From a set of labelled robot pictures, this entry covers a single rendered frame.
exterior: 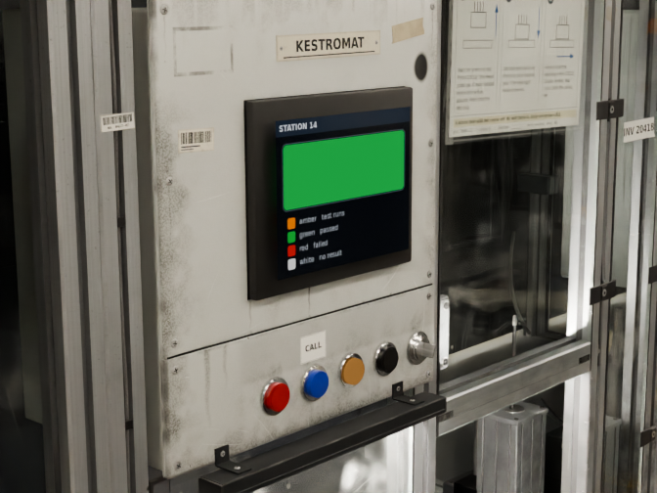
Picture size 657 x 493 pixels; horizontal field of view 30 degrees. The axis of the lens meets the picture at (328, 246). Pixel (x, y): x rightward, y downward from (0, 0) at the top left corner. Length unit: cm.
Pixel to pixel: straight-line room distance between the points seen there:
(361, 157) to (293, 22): 16
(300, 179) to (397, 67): 21
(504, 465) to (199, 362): 94
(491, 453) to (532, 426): 8
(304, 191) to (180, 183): 15
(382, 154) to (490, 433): 83
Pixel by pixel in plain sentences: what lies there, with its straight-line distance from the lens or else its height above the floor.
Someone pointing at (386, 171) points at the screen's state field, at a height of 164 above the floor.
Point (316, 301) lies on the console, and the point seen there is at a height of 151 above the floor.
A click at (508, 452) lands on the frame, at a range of 205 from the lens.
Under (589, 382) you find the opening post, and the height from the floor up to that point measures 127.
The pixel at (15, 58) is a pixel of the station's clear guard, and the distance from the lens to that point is 108.
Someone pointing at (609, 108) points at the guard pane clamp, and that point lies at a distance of 178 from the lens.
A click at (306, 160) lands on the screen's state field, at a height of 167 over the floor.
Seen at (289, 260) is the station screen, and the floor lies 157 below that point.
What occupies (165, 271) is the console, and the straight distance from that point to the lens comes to 116.
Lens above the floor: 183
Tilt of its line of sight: 12 degrees down
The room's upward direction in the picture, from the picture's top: straight up
